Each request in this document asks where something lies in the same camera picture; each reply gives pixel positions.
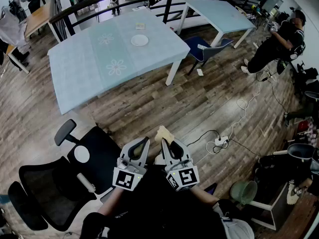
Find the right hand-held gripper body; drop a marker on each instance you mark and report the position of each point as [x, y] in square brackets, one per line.
[187, 178]

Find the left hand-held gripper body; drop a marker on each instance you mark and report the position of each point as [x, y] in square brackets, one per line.
[124, 180]

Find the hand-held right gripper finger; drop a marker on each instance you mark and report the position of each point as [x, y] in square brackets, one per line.
[167, 158]
[183, 153]

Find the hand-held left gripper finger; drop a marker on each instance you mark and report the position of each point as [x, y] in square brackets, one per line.
[145, 155]
[127, 153]

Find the beige sponge piece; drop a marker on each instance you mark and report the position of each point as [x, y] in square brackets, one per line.
[163, 133]

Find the white plate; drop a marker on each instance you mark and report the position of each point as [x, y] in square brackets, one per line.
[139, 40]

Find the person's left forearm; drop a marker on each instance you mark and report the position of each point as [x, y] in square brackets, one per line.
[109, 200]

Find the person's right forearm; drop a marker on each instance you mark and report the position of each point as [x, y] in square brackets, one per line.
[204, 195]

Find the person's light trousers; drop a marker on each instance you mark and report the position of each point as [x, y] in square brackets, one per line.
[159, 159]

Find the black mesh office chair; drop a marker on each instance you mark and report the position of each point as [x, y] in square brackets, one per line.
[99, 146]

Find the white power strip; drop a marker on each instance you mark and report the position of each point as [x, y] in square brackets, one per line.
[221, 140]

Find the person's black shirt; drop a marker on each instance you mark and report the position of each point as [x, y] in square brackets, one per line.
[154, 208]

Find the green bucket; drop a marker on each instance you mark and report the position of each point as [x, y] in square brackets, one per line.
[243, 192]

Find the grey waist bag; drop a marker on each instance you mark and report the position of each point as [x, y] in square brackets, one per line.
[236, 226]

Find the small white box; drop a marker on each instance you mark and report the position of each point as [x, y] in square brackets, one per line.
[199, 72]

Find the light blue floral tablecloth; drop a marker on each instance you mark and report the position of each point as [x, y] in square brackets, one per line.
[82, 66]

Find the dark blue chair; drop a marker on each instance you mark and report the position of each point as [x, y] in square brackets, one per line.
[195, 50]

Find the white spotted card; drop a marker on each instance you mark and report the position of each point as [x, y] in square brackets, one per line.
[202, 46]

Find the grey plastic bin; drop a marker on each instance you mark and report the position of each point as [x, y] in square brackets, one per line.
[300, 152]

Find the white and yellow packet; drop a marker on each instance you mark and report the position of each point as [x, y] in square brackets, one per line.
[140, 26]

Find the white table with blue top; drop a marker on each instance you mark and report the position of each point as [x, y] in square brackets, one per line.
[219, 14]

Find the wooden desk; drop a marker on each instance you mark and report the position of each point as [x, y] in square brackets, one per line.
[37, 19]

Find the white metal frame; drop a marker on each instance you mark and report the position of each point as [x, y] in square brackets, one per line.
[271, 206]

